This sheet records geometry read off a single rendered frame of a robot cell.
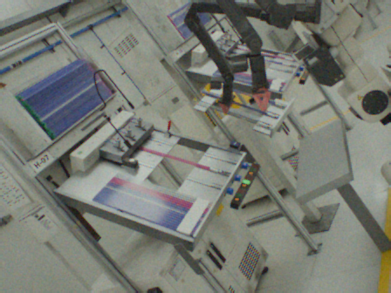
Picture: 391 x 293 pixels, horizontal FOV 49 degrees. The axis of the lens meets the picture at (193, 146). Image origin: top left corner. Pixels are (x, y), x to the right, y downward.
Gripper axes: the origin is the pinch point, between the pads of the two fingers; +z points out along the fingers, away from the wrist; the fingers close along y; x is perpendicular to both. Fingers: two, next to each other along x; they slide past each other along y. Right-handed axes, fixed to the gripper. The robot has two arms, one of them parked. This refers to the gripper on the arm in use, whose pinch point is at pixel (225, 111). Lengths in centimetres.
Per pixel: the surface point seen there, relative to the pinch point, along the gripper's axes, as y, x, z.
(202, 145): 21.9, -2.7, 10.6
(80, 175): 78, -39, 7
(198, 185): 53, 13, 7
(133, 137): 44, -32, 2
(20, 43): 53, -93, -39
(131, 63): -45, -101, 21
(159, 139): 31.3, -24.5, 9.8
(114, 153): 60, -32, 2
